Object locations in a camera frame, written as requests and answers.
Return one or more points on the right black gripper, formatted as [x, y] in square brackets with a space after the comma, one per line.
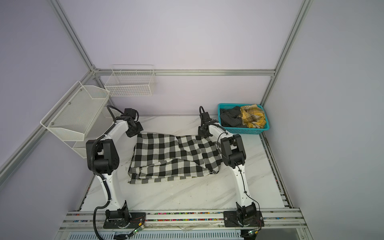
[200, 133]

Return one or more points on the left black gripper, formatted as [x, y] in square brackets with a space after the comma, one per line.
[140, 128]

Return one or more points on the black white checkered shirt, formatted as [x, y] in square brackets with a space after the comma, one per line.
[163, 158]

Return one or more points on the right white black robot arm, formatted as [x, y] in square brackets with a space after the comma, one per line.
[232, 152]

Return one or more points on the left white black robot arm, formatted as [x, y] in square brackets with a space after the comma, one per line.
[103, 158]

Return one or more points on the white mesh lower shelf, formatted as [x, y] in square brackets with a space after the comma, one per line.
[102, 123]

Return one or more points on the white mesh shelf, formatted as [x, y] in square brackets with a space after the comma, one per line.
[102, 123]
[71, 119]

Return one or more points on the dark grey shirt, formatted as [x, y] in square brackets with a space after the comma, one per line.
[231, 117]

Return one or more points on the teal plastic basket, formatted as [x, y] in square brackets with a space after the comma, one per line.
[242, 130]

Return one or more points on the yellow plaid shirt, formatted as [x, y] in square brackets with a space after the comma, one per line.
[253, 117]

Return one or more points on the white mesh upper shelf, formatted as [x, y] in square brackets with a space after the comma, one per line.
[71, 119]

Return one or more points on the white wire basket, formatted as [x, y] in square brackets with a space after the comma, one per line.
[131, 81]

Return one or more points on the aluminium frame back bar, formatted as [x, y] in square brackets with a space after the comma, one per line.
[190, 72]

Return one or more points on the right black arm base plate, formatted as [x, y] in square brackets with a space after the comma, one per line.
[234, 219]

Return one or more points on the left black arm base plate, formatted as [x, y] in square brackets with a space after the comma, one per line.
[132, 223]

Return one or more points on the white slotted cable duct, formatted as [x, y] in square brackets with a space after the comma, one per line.
[161, 235]

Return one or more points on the aluminium mounting rail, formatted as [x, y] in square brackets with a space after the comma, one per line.
[194, 220]

